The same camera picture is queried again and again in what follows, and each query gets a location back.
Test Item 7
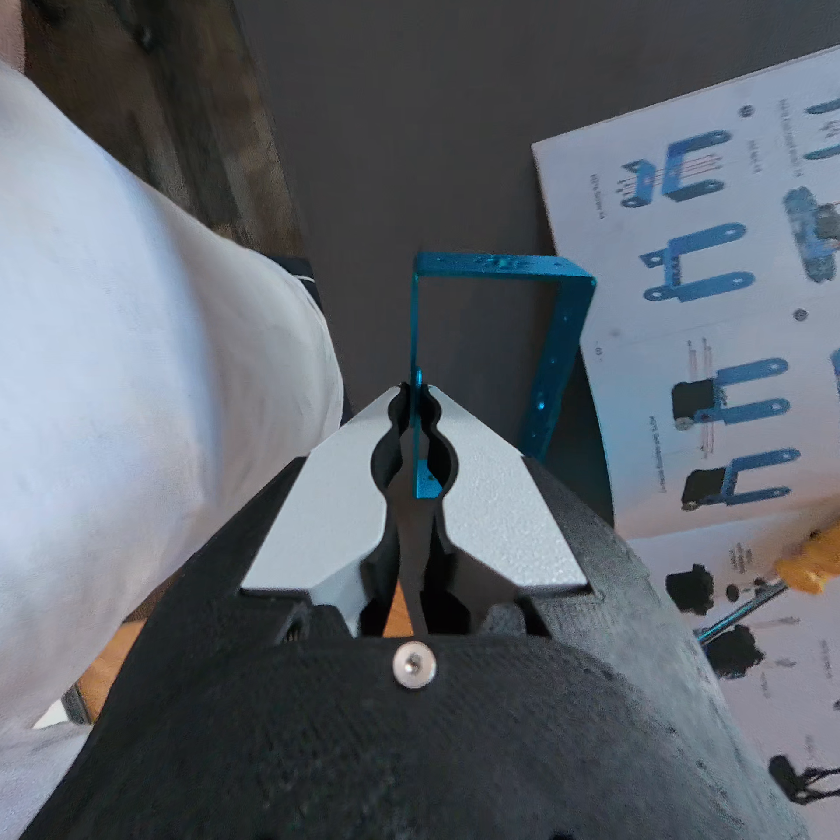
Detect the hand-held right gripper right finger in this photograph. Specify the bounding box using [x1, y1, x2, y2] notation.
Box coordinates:
[425, 385, 588, 621]

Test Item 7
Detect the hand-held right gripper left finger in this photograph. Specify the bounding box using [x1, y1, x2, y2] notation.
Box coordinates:
[240, 386, 411, 637]

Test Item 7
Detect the large blue metal U bracket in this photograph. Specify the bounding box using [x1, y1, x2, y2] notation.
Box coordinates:
[411, 251, 599, 501]

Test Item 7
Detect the printed assembly instruction sheet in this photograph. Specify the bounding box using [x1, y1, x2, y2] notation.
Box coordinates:
[530, 45, 840, 840]

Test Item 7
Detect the yellow handled screwdriver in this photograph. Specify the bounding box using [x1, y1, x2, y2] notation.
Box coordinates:
[694, 524, 840, 648]

